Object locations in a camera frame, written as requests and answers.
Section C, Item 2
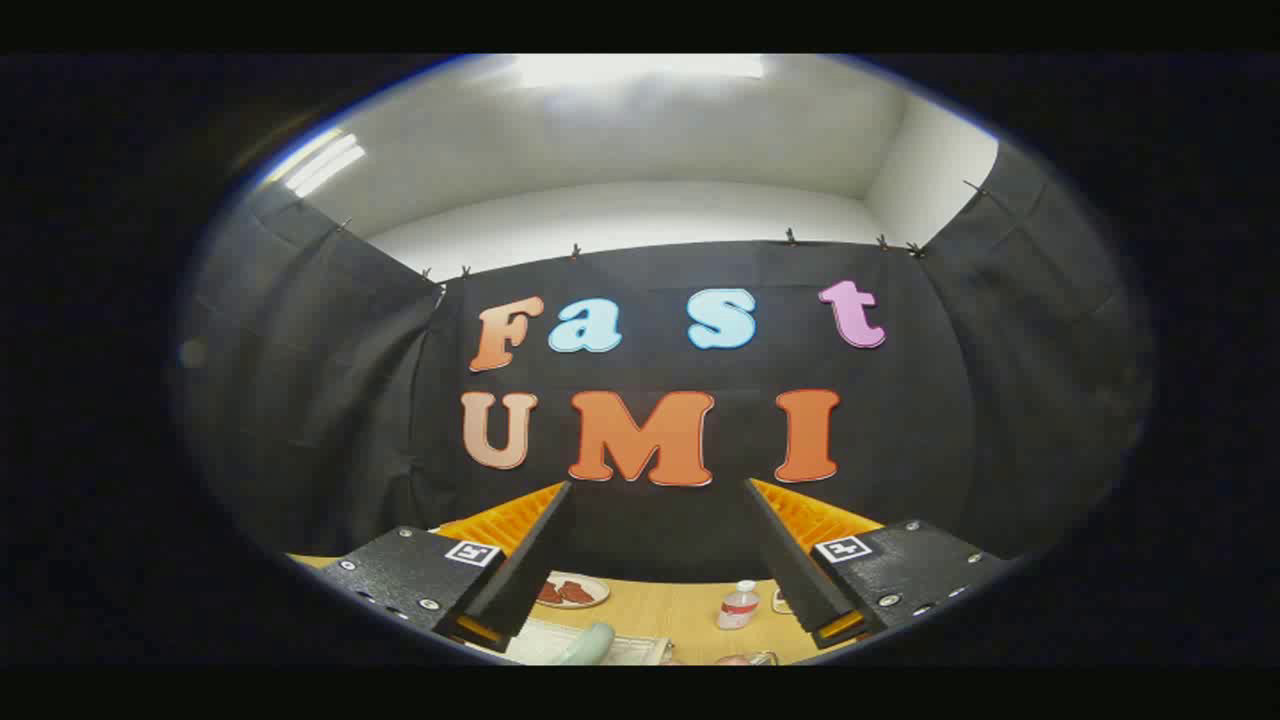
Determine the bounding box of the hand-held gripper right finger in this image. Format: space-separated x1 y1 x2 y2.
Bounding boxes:
742 478 1011 651

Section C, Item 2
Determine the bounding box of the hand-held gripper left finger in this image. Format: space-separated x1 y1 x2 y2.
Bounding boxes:
318 480 578 653

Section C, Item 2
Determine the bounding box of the white wire dish rack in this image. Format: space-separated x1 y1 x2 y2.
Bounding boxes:
470 617 676 666

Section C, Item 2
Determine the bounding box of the light green plate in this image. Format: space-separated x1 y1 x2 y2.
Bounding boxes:
555 622 616 666

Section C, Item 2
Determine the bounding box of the beige plate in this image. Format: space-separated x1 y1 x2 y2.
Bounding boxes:
535 573 611 609

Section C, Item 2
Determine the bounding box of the clear plastic water bottle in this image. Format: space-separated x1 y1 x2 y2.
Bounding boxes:
716 580 761 631

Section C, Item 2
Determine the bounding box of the black backdrop cloth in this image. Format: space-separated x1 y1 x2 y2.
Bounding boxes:
175 140 1151 586

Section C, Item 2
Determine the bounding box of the ceiling light panel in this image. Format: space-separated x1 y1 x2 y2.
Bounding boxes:
285 130 366 198

